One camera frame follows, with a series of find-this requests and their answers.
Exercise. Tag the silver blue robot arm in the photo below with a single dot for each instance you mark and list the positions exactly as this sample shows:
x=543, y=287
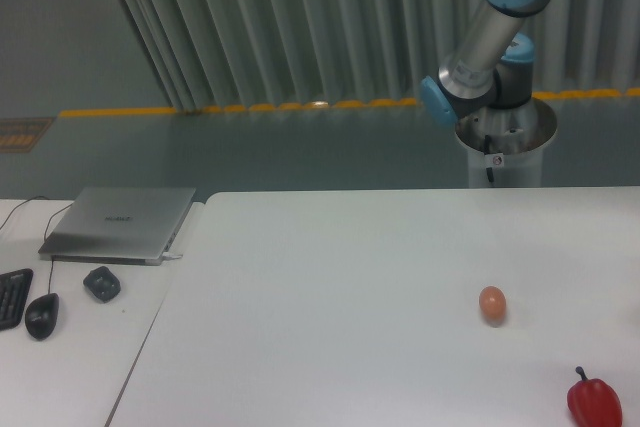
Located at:
x=466, y=81

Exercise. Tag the silver closed laptop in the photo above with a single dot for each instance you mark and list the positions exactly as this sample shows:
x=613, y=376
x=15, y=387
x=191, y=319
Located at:
x=120, y=225

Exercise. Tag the grey pleated curtain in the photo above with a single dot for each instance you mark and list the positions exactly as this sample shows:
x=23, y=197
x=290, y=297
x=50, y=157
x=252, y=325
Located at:
x=247, y=53

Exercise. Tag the brown egg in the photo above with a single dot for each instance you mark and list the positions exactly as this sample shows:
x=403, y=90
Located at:
x=493, y=305

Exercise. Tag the small black device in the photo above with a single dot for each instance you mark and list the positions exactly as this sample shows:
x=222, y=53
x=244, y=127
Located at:
x=102, y=284

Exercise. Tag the black computer mouse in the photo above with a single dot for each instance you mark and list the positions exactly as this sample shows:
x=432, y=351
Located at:
x=41, y=316

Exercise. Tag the black keyboard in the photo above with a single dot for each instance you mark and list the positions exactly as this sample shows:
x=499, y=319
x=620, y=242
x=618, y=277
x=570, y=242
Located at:
x=14, y=291

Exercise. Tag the red bell pepper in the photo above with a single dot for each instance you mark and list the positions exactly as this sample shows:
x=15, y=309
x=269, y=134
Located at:
x=593, y=403

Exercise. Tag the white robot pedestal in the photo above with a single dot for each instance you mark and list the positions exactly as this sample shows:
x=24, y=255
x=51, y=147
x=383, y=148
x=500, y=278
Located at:
x=505, y=147

